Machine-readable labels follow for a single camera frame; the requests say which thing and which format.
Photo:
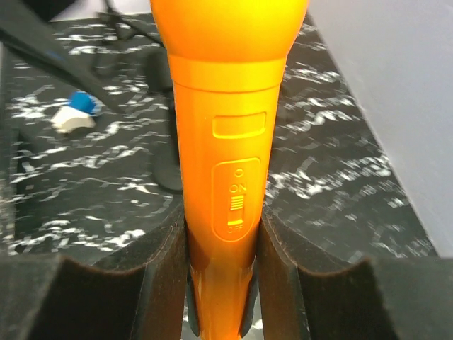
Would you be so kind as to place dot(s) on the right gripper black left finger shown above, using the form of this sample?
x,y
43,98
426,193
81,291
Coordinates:
x,y
135,293

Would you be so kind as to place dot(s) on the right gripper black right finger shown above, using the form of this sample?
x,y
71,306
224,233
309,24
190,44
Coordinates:
x,y
307,293

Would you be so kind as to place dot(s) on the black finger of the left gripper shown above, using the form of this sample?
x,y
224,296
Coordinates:
x,y
34,43

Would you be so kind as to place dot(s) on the black tripod microphone stand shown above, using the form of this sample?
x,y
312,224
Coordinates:
x,y
114,20

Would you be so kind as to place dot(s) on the black round-base stand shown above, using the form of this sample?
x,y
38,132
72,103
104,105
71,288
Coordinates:
x,y
220,301
165,164

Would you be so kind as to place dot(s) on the orange microphone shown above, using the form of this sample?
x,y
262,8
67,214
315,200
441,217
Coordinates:
x,y
227,60

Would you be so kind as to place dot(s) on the blue and white toy block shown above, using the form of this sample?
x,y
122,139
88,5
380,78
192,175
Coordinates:
x,y
81,111

